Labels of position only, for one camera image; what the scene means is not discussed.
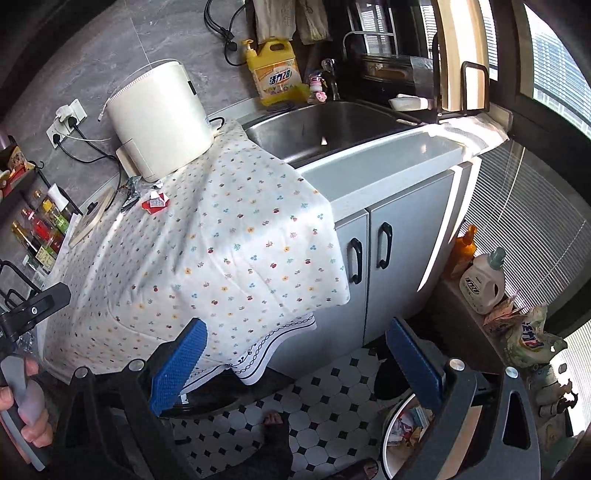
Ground white top oil sprayer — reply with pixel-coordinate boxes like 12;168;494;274
47;184;77;221

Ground orange spray bottle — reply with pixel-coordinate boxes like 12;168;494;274
450;225;478;278

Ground cream induction cooker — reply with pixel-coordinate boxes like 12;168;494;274
68;186;116;248

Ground wall power sockets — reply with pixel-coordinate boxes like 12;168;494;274
46;99;87;149

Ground black dish rack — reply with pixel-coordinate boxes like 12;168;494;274
341;0;491;114

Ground red cap oil bottle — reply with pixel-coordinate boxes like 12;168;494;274
21;208;64;255

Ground white trash bucket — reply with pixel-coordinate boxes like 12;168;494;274
380;392;435;479

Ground hanging plastic bags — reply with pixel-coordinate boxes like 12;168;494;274
252;0;331;45

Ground red cigarette pack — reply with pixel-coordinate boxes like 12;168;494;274
141;191;169;215

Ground stainless steel sink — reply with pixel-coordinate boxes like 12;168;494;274
242;101;421;168

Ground grey cabinet doors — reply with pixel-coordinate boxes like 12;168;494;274
270;162;477;378

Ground cream air fryer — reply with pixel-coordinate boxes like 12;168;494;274
103;60;215;183

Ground white laundry detergent bottle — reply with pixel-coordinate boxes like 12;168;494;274
459;247;506;315

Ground wooden cutting board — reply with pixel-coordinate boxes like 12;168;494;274
432;0;490;112

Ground green candy wrapper bag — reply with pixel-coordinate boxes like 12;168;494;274
119;176;141;213

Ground dark soy sauce bottle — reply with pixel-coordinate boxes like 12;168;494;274
11;221;55;273

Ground detergent refill pouch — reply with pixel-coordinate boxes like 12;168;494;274
504;305;568;369

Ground person's left hand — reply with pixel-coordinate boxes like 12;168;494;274
1;357;53;448

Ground yellow dish soap bottle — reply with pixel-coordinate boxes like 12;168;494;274
242;38;308;107

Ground floral white tablecloth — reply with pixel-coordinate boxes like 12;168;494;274
37;120;349;390

